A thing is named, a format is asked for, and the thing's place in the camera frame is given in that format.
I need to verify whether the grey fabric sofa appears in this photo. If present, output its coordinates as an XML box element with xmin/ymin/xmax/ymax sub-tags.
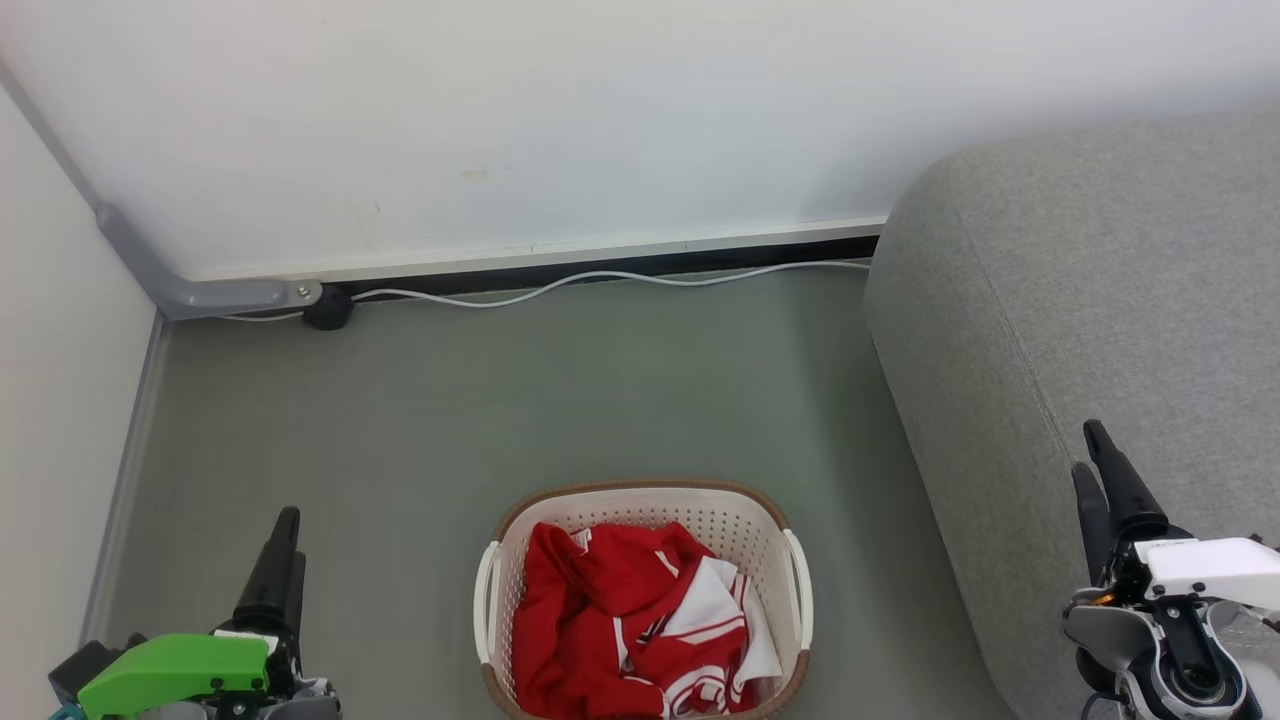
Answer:
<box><xmin>863</xmin><ymin>108</ymin><xmax>1280</xmax><ymax>720</ymax></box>

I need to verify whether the grey wall conduit pipe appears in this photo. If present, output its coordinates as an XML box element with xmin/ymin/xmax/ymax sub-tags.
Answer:
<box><xmin>0</xmin><ymin>60</ymin><xmax>324</xmax><ymax>322</ymax></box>

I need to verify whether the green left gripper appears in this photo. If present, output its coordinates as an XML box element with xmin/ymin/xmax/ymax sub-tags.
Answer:
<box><xmin>75</xmin><ymin>506</ymin><xmax>343</xmax><ymax>720</ymax></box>

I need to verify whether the red and white garment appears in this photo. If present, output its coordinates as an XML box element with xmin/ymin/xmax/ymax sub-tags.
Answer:
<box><xmin>511</xmin><ymin>520</ymin><xmax>784</xmax><ymax>720</ymax></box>

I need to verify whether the white floor cable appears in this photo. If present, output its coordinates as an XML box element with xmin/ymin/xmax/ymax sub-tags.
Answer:
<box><xmin>218</xmin><ymin>259</ymin><xmax>873</xmax><ymax>323</ymax></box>

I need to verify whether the cream perforated laundry basket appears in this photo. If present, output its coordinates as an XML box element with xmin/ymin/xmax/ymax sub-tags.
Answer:
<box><xmin>473</xmin><ymin>477</ymin><xmax>815</xmax><ymax>720</ymax></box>

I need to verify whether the white baseboard strip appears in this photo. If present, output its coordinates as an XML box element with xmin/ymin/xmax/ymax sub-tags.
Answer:
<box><xmin>188</xmin><ymin>214</ymin><xmax>891</xmax><ymax>287</ymax></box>

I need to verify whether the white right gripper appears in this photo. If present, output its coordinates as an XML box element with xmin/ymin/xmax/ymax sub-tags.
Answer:
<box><xmin>1071</xmin><ymin>419</ymin><xmax>1280</xmax><ymax>613</ymax></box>

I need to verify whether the black round floor stopper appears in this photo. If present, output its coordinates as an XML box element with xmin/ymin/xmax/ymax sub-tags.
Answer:
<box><xmin>302</xmin><ymin>285</ymin><xmax>357</xmax><ymax>332</ymax></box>

